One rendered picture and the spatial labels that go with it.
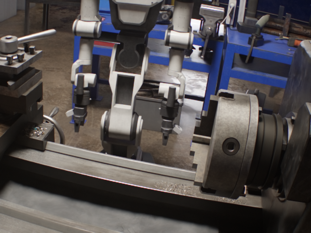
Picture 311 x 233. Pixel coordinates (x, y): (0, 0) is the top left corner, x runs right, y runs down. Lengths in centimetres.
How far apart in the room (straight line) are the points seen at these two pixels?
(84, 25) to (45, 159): 78
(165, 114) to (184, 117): 151
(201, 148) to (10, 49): 66
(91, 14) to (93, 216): 98
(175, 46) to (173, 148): 127
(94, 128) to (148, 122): 43
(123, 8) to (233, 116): 101
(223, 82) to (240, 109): 189
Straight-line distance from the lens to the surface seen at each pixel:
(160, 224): 117
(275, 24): 403
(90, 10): 178
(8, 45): 118
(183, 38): 173
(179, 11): 172
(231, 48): 261
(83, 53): 183
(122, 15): 169
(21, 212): 101
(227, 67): 265
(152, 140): 292
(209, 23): 245
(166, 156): 276
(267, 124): 85
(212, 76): 268
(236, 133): 78
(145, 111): 298
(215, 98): 84
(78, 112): 188
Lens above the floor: 154
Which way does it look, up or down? 28 degrees down
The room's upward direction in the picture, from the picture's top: 7 degrees clockwise
